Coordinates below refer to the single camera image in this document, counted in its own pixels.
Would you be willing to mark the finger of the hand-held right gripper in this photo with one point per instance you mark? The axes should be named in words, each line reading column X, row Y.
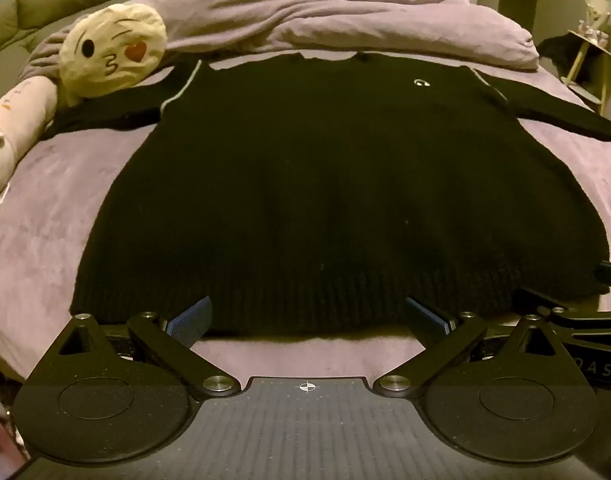
column 610, row 274
column 560, row 307

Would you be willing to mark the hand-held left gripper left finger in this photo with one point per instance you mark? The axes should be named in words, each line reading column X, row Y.
column 190, row 321

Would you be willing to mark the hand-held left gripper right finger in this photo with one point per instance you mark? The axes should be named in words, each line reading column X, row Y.
column 428, row 319

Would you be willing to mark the black knit sweater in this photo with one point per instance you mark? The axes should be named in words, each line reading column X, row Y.
column 335, row 185

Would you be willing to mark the purple bed sheet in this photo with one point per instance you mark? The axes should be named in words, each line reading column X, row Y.
column 40, row 220

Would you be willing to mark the dark cloth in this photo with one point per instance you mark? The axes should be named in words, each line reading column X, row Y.
column 560, row 55

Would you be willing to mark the small wooden side table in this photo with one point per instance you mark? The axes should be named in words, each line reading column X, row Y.
column 588, row 50

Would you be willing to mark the paper wrapped bouquet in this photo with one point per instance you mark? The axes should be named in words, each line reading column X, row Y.
column 595, row 10

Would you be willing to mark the long white plush toy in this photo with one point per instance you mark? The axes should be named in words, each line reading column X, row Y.
column 15, row 115

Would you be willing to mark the yellow kissing face pillow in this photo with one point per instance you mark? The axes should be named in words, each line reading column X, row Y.
column 113, row 52

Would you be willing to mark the purple duvet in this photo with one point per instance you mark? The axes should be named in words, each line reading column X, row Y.
column 335, row 20

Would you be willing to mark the olive green headboard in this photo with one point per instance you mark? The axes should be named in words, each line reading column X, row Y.
column 45, row 10

